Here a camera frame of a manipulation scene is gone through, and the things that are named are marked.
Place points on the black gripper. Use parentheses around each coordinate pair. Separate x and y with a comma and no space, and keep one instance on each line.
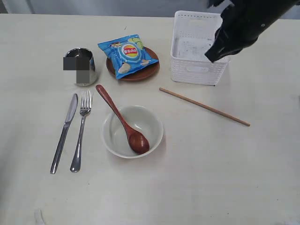
(242,24)

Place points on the white plastic woven basket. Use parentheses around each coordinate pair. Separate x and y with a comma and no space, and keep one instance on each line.
(193,35)

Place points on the brown wooden chopstick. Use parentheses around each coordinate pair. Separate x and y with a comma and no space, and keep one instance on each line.
(205,107)

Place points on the brown wooden plate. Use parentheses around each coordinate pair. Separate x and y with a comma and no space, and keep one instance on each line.
(137,76)

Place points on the blue chips bag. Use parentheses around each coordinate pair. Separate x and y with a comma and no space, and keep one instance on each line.
(127,55)

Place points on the brown wooden spoon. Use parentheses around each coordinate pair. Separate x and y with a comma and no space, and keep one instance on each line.
(136,140)

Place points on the white patterned ceramic bowl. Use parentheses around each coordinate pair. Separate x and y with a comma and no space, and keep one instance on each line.
(138,117)

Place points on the stainless steel cup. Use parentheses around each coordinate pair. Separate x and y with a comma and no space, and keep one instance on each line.
(81,61)

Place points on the silver metal fork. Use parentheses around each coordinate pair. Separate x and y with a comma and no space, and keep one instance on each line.
(85,110)

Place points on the silver metal knife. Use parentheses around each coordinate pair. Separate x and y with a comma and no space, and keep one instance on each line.
(68,120)

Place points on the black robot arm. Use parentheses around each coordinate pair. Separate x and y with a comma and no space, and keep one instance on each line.
(284,6)

